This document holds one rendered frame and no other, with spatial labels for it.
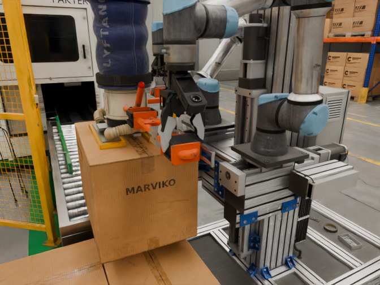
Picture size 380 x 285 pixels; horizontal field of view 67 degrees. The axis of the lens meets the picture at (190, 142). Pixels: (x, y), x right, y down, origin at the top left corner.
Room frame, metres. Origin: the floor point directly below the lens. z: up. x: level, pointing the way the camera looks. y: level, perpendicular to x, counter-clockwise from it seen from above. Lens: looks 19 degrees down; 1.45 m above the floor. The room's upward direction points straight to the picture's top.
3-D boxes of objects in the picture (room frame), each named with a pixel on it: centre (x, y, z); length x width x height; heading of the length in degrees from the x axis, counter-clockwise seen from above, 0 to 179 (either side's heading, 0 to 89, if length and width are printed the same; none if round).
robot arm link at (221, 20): (0.77, -0.05, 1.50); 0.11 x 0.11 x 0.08; 35
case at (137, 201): (1.21, 0.28, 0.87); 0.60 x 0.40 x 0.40; 25
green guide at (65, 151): (2.59, 1.25, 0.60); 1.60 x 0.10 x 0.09; 27
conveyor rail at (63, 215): (2.24, 1.14, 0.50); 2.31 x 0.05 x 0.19; 27
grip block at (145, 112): (0.99, 0.17, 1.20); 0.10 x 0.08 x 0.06; 115
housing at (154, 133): (0.80, 0.08, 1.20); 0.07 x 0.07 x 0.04; 25
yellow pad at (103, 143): (1.18, 0.36, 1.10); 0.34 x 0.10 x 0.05; 25
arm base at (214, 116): (1.55, -0.10, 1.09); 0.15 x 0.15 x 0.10
